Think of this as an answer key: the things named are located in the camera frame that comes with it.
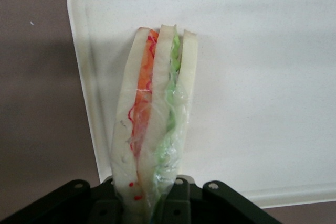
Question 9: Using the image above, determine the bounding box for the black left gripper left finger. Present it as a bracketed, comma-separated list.
[0, 175, 127, 224]

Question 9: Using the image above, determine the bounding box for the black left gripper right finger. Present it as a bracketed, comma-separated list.
[152, 174, 283, 224]

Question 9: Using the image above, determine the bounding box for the plastic triangle sandwich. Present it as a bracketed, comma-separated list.
[109, 24, 198, 224]

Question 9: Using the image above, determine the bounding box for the white rectangular plastic tray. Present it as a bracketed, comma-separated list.
[66, 0, 336, 209]

